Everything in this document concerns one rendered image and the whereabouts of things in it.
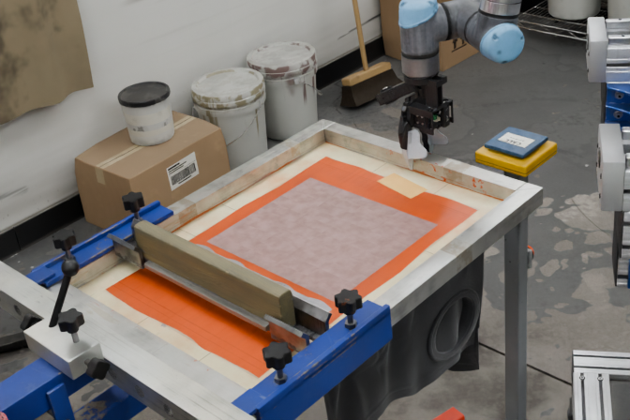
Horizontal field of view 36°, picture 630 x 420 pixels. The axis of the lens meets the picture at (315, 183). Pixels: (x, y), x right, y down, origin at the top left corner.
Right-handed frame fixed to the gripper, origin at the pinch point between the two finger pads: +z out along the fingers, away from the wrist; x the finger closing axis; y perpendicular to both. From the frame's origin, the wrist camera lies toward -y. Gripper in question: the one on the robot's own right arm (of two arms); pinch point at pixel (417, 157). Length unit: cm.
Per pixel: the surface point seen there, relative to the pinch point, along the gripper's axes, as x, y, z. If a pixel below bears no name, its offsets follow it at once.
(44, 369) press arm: -92, 0, -6
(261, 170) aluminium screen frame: -22.2, -25.3, 0.3
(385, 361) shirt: -38.9, 21.5, 18.5
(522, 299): 19.0, 14.0, 43.1
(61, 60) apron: 32, -196, 30
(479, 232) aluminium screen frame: -18.2, 28.3, -0.9
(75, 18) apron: 41, -193, 16
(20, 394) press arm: -98, 2, -6
